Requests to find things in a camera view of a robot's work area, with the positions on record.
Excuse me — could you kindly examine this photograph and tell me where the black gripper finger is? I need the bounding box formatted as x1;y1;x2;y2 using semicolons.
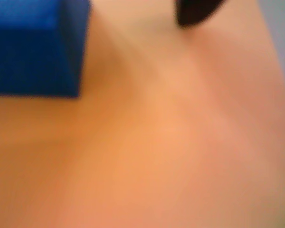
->
175;0;225;27

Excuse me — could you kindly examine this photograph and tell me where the orange paper square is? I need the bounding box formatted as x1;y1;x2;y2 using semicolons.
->
0;0;285;228

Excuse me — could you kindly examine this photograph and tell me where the mid-small blue cube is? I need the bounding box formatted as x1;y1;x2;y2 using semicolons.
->
0;0;91;98

